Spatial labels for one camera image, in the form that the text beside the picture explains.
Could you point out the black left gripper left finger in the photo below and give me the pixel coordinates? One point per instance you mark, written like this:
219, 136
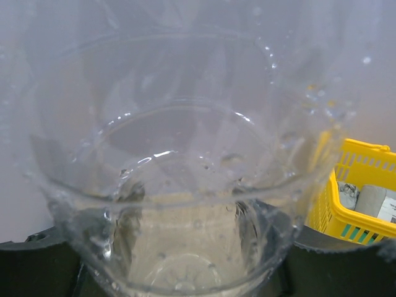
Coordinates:
43, 265

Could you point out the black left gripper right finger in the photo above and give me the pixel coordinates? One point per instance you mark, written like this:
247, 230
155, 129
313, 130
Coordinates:
321, 265

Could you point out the clear plastic bottle small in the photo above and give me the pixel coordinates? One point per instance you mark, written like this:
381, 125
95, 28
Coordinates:
180, 144

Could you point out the grey wrapped tissue roll rear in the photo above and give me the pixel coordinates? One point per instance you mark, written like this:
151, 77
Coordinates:
348, 194

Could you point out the yellow plastic shopping basket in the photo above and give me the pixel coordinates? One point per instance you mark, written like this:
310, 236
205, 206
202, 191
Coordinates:
359, 163

